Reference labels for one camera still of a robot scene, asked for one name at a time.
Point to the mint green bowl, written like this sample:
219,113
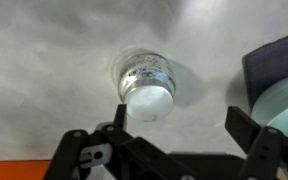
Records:
271,108

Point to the round silver lid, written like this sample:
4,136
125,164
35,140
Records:
149,103

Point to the silver candle jar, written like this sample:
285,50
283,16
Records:
144,69

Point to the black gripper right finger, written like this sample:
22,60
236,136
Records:
241,128

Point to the orange cardboard box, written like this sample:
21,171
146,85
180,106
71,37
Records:
23,170

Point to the dark blue placemat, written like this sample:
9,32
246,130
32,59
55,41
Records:
265,66

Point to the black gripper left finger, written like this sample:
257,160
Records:
120,118

